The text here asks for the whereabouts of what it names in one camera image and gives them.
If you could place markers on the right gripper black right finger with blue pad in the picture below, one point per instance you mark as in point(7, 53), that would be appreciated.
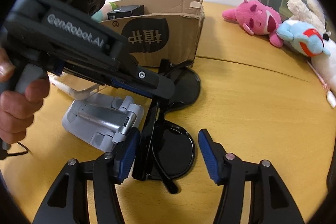
point(271, 201)

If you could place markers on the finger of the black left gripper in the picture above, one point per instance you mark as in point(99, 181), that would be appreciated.
point(139, 80)

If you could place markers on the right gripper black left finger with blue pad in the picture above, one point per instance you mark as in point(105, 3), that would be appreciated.
point(66, 201)

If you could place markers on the white clear phone case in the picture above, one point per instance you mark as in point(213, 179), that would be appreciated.
point(75, 87)

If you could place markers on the black UGREEN product box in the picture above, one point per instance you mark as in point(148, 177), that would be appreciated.
point(126, 11)

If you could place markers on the black sunglasses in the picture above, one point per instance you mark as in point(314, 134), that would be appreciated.
point(166, 150)

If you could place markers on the person left hand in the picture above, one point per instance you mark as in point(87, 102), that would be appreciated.
point(17, 110)

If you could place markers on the teal pink plush in box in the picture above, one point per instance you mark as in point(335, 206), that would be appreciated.
point(102, 14)

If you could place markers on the white folding phone stand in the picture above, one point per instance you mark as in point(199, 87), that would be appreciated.
point(102, 121)

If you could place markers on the brown cardboard box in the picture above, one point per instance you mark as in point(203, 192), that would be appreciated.
point(168, 29)

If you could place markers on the black smartphone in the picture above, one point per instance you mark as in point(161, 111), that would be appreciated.
point(330, 176)

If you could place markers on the white earbuds case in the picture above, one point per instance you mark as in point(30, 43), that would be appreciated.
point(331, 99)

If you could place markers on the pink transparent pen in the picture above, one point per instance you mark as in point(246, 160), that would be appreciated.
point(325, 85)

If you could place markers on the pink bear plush toy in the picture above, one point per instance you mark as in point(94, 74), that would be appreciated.
point(256, 19)

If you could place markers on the white panda plush toy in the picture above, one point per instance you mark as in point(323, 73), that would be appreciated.
point(325, 65)

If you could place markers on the light blue plush toy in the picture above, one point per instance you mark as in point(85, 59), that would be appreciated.
point(303, 37)

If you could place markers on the cream fluffy plush toy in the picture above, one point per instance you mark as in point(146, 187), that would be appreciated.
point(311, 13)

